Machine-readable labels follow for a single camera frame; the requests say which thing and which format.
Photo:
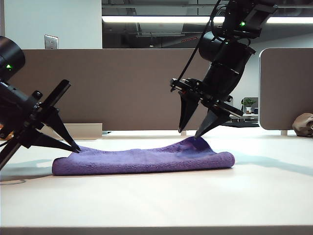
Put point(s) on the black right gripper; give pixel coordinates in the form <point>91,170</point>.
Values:
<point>220,83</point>

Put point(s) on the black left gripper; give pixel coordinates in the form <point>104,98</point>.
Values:
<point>19,110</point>

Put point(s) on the purple microfiber cloth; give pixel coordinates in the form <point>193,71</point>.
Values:
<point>146,161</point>

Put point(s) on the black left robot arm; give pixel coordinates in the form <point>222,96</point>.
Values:
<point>8,56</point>

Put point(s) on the white office desk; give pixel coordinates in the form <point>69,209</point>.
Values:
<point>247,118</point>

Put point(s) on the potted green plant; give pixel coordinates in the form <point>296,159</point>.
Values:
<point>248,104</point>

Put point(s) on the dark cup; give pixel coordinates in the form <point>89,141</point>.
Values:
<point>255,111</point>

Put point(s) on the red ceiling sign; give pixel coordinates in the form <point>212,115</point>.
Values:
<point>188,39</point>

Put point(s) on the brown fabric desk partition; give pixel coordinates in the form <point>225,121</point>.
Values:
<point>122,85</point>
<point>286,85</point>

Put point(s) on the crumpled brown bag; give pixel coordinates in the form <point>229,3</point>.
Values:
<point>302,124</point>

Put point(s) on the long white ceiling light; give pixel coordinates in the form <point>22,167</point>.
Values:
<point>159,19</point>

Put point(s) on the silver wall switch plate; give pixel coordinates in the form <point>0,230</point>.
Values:
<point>51,42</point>

